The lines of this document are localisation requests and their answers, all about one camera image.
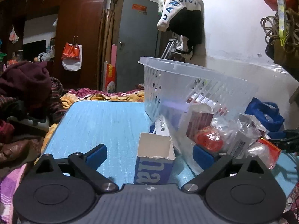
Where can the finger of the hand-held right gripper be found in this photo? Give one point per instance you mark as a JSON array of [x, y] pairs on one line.
[[286, 141]]

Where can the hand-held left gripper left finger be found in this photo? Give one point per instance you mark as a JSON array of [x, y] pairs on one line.
[[97, 155]]

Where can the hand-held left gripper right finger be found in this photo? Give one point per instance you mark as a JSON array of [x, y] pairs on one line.
[[202, 156]]

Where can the red item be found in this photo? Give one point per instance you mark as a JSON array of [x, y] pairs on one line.
[[208, 140]]

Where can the red box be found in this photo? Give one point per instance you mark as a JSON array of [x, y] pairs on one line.
[[198, 121]]

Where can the clear packet with barcode label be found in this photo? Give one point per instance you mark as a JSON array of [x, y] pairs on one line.
[[243, 142]]

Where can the white and blue long box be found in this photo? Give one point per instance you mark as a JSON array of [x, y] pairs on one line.
[[161, 126]]

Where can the blue and white carton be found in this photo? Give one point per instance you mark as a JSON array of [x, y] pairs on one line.
[[151, 170]]

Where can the clear plastic basket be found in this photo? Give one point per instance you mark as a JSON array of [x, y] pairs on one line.
[[168, 86]]

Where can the blue fabric bag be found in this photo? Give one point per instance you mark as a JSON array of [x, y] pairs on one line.
[[257, 107]]

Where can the orange patterned blanket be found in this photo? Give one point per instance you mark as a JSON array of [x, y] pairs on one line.
[[102, 96]]

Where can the plaid cloth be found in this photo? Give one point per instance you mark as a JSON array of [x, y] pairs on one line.
[[56, 98]]

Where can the red and yellow sack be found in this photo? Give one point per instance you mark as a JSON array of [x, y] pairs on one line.
[[109, 77]]

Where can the brown jacket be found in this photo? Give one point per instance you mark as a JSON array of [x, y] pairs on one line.
[[16, 151]]

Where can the dark olive hanging bag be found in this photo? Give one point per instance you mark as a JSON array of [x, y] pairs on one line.
[[285, 53]]

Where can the pink checked towel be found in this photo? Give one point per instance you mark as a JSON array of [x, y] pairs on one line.
[[11, 186]]

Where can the pink board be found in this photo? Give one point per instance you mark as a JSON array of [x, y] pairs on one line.
[[114, 56]]

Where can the maroon cloth pile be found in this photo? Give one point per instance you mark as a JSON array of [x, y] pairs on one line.
[[25, 79]]

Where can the orange and white plastic bag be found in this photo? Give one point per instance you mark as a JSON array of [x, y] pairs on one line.
[[70, 52]]

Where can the metal crutches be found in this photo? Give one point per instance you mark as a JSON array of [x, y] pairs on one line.
[[169, 47]]

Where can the black monitor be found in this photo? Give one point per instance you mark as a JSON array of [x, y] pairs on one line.
[[33, 50]]

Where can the grey metal door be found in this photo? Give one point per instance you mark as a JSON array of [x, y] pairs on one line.
[[137, 39]]

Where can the brown wooden wardrobe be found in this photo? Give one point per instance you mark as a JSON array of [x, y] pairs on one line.
[[79, 23]]

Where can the white and black hanging garment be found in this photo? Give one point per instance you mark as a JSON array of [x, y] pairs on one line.
[[184, 21]]

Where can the small white hanging plastic bag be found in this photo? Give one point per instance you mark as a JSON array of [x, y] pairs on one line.
[[13, 36]]

